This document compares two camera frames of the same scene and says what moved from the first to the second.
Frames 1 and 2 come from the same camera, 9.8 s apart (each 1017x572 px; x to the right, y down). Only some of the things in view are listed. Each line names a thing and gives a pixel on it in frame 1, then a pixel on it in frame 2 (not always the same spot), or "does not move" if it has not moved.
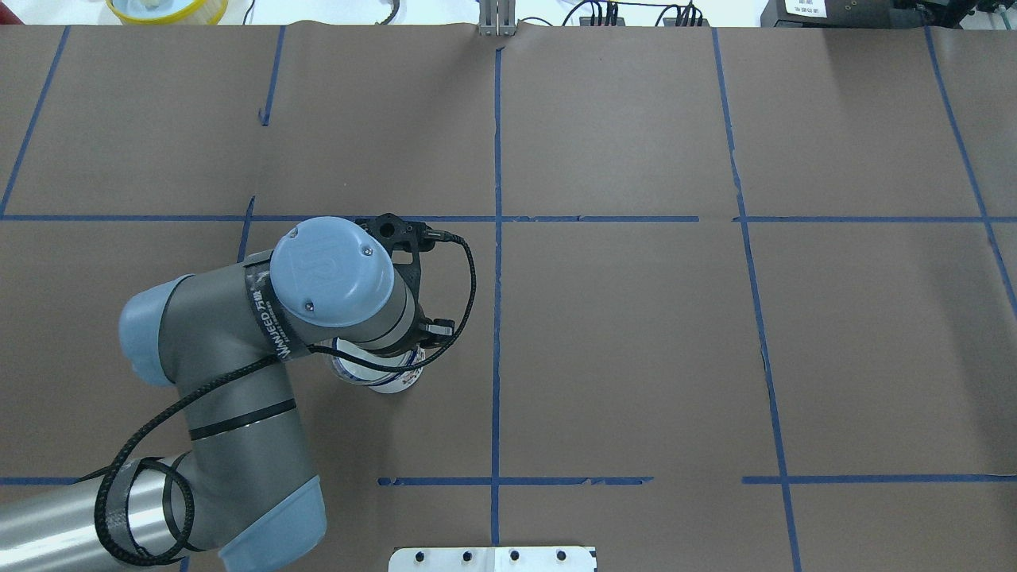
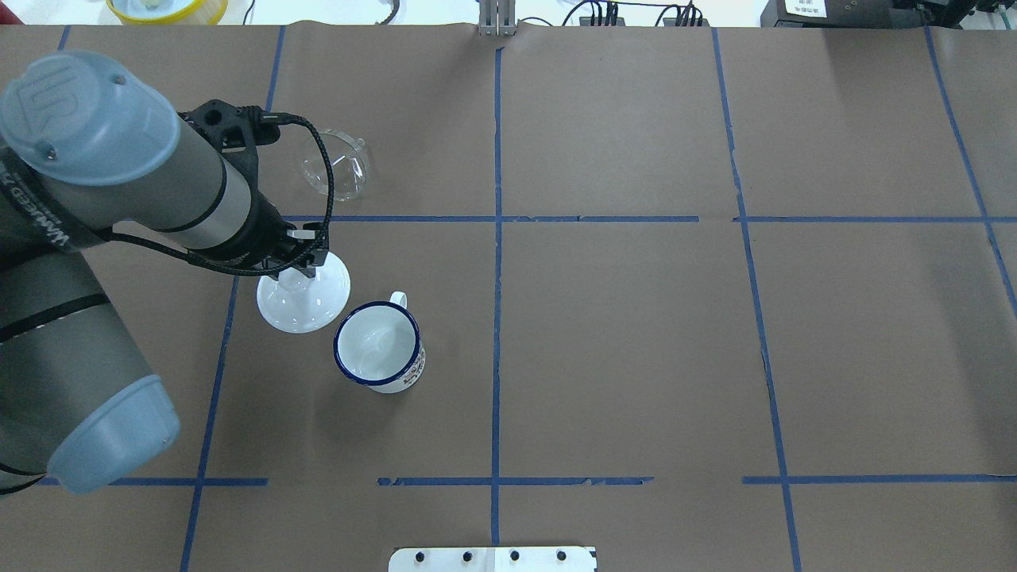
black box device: [843, 13] does not move
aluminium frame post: [497, 17] does not move
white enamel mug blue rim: [384, 381] does not move
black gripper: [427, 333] to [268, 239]
